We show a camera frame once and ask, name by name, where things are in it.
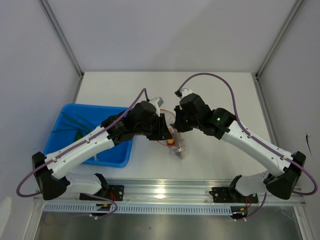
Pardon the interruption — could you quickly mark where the white slotted cable duct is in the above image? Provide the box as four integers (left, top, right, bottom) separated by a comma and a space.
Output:
44, 202, 233, 216

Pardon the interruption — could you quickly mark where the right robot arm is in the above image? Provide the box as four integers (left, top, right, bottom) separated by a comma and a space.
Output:
173, 88, 306, 202

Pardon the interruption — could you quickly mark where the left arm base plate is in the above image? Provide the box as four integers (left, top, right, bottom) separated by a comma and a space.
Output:
79, 185, 125, 202

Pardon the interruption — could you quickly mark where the grey toy fish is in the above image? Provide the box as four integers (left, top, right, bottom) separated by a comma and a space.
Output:
168, 123, 186, 159

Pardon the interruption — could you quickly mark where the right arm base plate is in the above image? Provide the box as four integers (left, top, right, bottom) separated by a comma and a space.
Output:
208, 187, 259, 204

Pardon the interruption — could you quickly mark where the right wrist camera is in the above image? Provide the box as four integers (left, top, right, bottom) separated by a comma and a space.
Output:
174, 88, 193, 99

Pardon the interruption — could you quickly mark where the green toy cucumber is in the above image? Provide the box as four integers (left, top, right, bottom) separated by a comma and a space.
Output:
74, 131, 83, 141

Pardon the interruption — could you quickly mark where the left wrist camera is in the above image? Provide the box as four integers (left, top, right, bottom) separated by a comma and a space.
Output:
149, 97, 164, 117

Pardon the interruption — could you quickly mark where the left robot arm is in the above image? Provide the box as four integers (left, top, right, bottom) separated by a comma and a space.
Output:
32, 97, 172, 201

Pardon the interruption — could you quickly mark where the blue plastic bin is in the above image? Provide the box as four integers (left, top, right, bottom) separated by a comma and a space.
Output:
43, 103, 135, 169

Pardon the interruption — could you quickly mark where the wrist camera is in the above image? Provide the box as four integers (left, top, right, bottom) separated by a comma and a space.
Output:
149, 97, 164, 117
174, 88, 193, 99

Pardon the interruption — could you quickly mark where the clear zip bag orange zipper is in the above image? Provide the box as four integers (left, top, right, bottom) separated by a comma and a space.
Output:
157, 109, 186, 160

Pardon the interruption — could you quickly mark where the aluminium mounting rail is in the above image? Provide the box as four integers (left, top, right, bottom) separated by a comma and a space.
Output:
33, 179, 307, 206

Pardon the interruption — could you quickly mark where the green toy scallion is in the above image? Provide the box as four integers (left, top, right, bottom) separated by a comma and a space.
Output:
50, 112, 95, 161

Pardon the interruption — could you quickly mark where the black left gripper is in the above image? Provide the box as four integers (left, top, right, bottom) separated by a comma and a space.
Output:
135, 113, 173, 141

